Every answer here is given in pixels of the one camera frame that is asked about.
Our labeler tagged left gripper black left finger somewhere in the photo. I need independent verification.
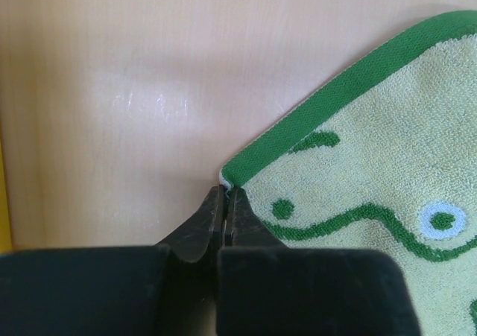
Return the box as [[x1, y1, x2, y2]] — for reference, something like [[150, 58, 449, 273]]
[[1, 186, 225, 335]]

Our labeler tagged green frog pattern towel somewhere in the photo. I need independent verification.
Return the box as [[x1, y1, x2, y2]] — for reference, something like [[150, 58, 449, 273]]
[[220, 10, 476, 335]]

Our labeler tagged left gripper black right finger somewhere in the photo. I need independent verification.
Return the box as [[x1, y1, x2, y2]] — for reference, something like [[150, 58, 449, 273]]
[[216, 188, 421, 335]]

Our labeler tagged yellow plastic tray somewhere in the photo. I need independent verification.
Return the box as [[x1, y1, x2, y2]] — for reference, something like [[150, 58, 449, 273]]
[[0, 146, 13, 253]]

